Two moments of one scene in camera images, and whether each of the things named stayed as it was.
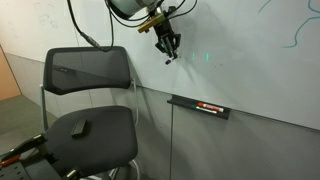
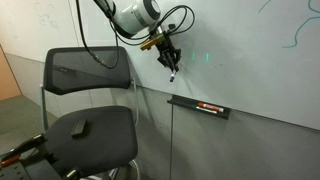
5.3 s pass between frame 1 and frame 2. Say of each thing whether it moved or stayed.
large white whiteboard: stayed
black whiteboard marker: moved
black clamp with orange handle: stayed
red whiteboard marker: stayed
